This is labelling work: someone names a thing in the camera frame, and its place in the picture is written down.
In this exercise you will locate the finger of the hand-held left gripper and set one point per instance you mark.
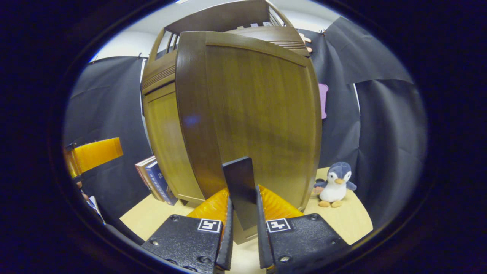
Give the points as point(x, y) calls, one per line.
point(69, 163)
point(97, 152)

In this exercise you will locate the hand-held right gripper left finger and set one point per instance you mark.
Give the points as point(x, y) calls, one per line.
point(228, 236)

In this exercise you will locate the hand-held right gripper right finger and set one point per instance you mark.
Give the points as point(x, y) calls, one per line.
point(261, 239)

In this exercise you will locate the wooden shoe cabinet door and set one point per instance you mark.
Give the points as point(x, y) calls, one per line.
point(167, 144)
point(266, 114)

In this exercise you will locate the wooden double-door shoe cabinet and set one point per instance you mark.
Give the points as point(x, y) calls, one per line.
point(159, 114)

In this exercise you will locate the blue cover book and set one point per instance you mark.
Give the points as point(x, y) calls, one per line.
point(159, 182)

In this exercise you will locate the small pink toy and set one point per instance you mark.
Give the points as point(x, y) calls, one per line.
point(317, 190)

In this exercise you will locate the penguin plush toy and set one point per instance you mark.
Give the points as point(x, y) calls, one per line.
point(336, 184)

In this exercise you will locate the black backdrop cloth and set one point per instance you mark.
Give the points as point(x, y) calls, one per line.
point(380, 133)

